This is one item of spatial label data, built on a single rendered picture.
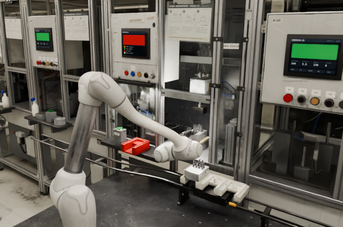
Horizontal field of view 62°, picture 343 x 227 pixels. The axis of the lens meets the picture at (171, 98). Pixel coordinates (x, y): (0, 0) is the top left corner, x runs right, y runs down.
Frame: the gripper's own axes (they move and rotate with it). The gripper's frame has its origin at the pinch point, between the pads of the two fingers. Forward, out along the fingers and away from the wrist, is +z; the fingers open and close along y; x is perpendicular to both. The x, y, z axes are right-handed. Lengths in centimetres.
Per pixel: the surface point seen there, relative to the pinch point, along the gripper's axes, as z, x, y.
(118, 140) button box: -27, 46, -5
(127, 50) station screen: -17, 44, 58
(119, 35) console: -15, 55, 67
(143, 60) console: -15, 33, 51
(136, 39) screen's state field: -17, 37, 66
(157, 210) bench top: -44, -2, -32
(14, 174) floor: -8, 244, -101
